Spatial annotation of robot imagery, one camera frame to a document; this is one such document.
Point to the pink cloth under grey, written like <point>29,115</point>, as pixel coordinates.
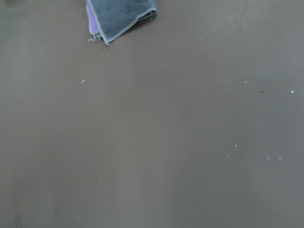
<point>92,24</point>

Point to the grey folded cloth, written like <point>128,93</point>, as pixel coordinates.
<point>115,17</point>

